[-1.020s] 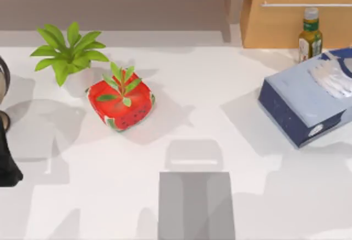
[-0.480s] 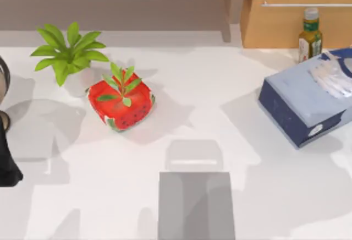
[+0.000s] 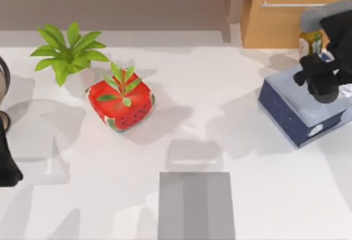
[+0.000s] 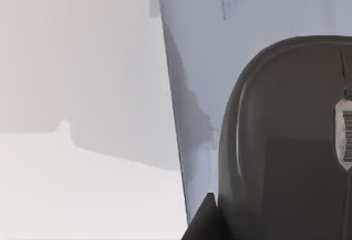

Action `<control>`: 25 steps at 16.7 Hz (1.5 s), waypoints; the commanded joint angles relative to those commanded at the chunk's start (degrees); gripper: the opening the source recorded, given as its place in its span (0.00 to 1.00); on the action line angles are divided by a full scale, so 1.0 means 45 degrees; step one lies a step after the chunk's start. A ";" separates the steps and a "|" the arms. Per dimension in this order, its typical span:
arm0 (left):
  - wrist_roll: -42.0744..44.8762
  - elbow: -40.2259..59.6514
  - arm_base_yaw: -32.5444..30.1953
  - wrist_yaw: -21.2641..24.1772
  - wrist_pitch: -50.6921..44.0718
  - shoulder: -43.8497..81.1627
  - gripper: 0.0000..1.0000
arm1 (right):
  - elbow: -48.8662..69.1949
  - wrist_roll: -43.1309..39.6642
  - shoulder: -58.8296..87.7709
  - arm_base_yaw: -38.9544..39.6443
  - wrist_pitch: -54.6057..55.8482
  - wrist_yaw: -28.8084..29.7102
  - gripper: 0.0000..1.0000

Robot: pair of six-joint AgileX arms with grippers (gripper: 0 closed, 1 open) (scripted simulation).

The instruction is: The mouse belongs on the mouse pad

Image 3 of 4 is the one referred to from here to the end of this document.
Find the red watermelon plant pot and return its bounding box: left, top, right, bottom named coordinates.
left=86, top=62, right=156, bottom=133

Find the long metal handle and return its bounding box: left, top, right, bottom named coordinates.
left=260, top=1, right=329, bottom=8

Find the dark rimmed round object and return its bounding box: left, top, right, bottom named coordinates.
left=0, top=56, right=12, bottom=105

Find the dark blue tissue box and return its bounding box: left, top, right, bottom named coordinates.
left=257, top=52, right=352, bottom=149

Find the olive green bottle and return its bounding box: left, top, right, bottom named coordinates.
left=299, top=30, right=323, bottom=58

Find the wooden cupboard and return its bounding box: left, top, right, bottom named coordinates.
left=240, top=0, right=352, bottom=50

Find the green plant in white pot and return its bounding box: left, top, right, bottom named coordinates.
left=29, top=21, right=111, bottom=98

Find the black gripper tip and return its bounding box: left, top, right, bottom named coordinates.
left=0, top=110, right=24, bottom=188

